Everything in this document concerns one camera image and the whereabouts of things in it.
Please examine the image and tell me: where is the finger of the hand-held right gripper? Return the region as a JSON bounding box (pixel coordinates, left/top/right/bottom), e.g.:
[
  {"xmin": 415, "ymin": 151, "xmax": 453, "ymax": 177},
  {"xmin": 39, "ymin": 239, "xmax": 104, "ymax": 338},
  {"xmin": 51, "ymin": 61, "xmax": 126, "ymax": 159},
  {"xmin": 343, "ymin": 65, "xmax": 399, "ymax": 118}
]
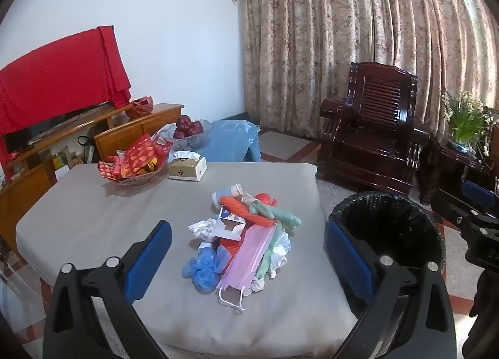
[
  {"xmin": 462, "ymin": 180, "xmax": 499, "ymax": 211},
  {"xmin": 431, "ymin": 188, "xmax": 486, "ymax": 229}
]

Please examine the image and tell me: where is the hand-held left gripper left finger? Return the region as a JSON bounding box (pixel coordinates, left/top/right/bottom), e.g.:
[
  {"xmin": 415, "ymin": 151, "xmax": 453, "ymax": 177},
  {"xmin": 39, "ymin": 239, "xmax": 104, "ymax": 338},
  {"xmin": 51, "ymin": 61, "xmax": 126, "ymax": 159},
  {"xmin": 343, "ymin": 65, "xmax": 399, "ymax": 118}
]
[{"xmin": 43, "ymin": 220, "xmax": 172, "ymax": 359}]

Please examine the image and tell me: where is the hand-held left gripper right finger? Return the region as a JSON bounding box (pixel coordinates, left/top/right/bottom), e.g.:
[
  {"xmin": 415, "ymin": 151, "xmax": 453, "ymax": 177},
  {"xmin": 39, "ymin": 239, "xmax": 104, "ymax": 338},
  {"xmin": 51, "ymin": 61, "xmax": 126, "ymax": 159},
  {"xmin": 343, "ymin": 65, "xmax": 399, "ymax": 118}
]
[{"xmin": 327, "ymin": 220, "xmax": 457, "ymax": 359}]

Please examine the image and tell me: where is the black trash bin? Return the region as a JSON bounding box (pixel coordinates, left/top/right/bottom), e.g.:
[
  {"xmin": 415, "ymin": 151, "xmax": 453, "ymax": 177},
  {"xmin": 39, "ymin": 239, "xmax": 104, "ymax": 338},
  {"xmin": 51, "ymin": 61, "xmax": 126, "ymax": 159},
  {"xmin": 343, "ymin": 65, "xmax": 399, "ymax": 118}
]
[{"xmin": 327, "ymin": 192, "xmax": 447, "ymax": 328}]

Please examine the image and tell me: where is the blue plastic shoe cover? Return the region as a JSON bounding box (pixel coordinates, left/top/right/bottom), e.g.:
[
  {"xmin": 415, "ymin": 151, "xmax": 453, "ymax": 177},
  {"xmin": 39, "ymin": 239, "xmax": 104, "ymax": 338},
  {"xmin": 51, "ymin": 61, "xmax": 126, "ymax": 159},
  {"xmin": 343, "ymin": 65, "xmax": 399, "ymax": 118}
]
[{"xmin": 181, "ymin": 246, "xmax": 230, "ymax": 294}]

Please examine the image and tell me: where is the white tissue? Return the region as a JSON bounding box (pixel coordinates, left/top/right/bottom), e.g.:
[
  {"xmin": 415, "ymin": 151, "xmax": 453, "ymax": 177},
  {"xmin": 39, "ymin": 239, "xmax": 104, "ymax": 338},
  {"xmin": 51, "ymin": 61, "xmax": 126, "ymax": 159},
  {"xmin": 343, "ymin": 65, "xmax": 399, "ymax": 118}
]
[
  {"xmin": 269, "ymin": 232, "xmax": 291, "ymax": 278},
  {"xmin": 188, "ymin": 219, "xmax": 219, "ymax": 243}
]

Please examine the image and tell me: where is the green foam fruit net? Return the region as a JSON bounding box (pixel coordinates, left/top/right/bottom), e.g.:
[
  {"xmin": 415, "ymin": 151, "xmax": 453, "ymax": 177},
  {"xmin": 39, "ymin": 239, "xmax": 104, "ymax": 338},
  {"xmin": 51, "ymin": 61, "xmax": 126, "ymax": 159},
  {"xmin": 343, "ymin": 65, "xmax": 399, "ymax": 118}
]
[
  {"xmin": 249, "ymin": 201, "xmax": 303, "ymax": 229},
  {"xmin": 255, "ymin": 224, "xmax": 285, "ymax": 279}
]

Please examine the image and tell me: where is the red orange mesh net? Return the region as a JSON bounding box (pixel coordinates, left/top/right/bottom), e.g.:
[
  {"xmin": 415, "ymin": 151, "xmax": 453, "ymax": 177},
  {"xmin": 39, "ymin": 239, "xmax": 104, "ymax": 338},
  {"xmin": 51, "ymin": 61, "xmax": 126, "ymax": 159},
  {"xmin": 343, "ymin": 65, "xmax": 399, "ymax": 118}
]
[{"xmin": 218, "ymin": 238, "xmax": 244, "ymax": 276}]

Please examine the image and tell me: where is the white and blue cardboard box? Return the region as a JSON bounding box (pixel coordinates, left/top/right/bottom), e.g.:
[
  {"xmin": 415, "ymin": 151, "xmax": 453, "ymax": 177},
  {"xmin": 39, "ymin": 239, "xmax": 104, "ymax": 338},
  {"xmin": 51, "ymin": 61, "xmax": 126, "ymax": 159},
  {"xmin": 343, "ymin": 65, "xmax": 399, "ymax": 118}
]
[{"xmin": 212, "ymin": 205, "xmax": 246, "ymax": 243}]

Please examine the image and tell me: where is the pink face mask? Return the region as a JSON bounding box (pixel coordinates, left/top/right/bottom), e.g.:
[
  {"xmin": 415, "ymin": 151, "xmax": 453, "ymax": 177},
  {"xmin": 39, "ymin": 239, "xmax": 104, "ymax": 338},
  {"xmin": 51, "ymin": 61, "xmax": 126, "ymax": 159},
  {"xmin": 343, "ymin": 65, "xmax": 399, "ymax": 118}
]
[{"xmin": 216, "ymin": 224, "xmax": 279, "ymax": 313}]

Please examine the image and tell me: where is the white and blue paper cup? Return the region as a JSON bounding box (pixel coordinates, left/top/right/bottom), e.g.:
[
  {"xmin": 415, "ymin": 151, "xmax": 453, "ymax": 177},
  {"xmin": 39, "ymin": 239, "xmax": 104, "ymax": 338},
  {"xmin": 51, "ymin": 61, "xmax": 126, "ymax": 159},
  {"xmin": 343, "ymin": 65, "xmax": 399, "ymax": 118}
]
[{"xmin": 211, "ymin": 183, "xmax": 244, "ymax": 211}]

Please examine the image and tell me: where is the orange foam fruit net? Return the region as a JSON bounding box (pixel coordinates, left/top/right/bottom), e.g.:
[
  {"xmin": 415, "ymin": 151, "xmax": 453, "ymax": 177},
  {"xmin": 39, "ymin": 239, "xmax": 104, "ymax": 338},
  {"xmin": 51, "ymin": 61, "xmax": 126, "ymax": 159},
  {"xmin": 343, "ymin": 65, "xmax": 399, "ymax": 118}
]
[{"xmin": 219, "ymin": 195, "xmax": 275, "ymax": 229}]

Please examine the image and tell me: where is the dark wooden side table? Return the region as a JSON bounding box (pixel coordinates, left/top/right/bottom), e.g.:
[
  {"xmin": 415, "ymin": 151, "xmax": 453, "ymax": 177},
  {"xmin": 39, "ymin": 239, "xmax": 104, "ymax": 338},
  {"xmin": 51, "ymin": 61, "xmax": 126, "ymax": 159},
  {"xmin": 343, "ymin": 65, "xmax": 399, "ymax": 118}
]
[{"xmin": 419, "ymin": 135, "xmax": 499, "ymax": 205}]

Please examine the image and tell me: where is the potted flowering plant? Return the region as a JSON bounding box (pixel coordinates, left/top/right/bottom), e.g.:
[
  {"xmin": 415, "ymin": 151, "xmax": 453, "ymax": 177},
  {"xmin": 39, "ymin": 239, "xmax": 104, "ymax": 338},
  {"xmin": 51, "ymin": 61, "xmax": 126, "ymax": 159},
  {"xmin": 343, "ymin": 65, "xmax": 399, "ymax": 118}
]
[{"xmin": 442, "ymin": 91, "xmax": 496, "ymax": 155}]

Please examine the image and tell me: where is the glass snack bowl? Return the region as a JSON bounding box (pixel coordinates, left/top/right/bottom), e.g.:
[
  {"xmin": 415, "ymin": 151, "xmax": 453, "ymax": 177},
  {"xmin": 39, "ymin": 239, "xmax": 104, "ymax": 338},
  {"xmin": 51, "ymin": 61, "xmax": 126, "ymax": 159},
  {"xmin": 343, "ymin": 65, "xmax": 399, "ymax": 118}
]
[{"xmin": 104, "ymin": 166, "xmax": 166, "ymax": 187}]

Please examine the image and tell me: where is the tissue box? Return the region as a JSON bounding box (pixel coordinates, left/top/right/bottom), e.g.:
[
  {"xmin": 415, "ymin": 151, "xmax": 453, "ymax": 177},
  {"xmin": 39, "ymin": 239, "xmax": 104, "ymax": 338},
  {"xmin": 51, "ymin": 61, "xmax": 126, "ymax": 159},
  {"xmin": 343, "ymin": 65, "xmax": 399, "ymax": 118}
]
[{"xmin": 167, "ymin": 151, "xmax": 207, "ymax": 182}]

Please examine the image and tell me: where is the pile of red snack packets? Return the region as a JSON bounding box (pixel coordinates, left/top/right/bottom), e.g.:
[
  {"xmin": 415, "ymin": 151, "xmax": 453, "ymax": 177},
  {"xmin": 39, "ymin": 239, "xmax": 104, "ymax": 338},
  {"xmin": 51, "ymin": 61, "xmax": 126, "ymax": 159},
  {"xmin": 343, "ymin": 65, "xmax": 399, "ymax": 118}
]
[{"xmin": 97, "ymin": 133, "xmax": 174, "ymax": 180}]

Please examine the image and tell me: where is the dark wooden armchair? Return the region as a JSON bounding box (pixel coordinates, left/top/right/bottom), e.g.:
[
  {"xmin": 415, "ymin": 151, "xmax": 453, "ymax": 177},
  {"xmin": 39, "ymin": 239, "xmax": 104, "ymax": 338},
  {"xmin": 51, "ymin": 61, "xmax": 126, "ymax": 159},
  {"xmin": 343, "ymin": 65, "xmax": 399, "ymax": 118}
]
[{"xmin": 317, "ymin": 61, "xmax": 429, "ymax": 198}]

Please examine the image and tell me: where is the glass fruit bowl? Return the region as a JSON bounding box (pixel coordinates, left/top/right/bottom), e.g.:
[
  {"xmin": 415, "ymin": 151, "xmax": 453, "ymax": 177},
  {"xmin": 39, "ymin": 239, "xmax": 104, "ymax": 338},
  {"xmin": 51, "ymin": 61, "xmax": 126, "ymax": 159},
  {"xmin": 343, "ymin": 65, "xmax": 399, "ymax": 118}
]
[{"xmin": 156, "ymin": 119, "xmax": 213, "ymax": 152}]

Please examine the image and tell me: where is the wooden television cabinet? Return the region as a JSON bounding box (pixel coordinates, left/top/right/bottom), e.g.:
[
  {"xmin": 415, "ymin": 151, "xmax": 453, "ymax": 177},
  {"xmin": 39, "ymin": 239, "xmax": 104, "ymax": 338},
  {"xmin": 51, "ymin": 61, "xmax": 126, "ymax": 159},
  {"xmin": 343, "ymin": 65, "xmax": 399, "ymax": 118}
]
[{"xmin": 0, "ymin": 103, "xmax": 185, "ymax": 254}]

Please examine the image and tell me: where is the red decorative basket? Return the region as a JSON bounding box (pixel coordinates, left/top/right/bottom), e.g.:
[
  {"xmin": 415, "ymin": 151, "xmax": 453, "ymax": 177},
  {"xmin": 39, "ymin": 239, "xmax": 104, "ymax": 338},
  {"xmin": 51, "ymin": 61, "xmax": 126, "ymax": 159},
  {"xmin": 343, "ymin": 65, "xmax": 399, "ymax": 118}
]
[{"xmin": 125, "ymin": 95, "xmax": 154, "ymax": 118}]

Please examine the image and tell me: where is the black television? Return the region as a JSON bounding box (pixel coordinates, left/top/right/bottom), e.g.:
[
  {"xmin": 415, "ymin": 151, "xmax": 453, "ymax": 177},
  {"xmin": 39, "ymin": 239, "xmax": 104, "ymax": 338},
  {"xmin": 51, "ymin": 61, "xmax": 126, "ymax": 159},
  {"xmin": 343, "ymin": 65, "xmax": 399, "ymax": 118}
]
[{"xmin": 2, "ymin": 101, "xmax": 114, "ymax": 153}]

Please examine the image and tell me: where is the red cloth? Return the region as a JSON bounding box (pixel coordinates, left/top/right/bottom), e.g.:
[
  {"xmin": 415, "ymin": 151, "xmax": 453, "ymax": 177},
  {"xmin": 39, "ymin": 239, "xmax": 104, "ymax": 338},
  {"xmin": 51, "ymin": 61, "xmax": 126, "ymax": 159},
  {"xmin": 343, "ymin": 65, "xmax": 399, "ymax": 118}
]
[{"xmin": 0, "ymin": 25, "xmax": 132, "ymax": 155}]

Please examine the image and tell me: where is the patterned beige curtain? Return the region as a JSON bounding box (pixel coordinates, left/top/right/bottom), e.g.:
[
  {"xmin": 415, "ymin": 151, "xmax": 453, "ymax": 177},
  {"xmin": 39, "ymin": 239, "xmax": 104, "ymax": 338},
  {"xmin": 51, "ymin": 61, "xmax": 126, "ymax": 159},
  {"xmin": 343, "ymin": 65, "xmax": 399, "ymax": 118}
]
[{"xmin": 233, "ymin": 0, "xmax": 499, "ymax": 145}]

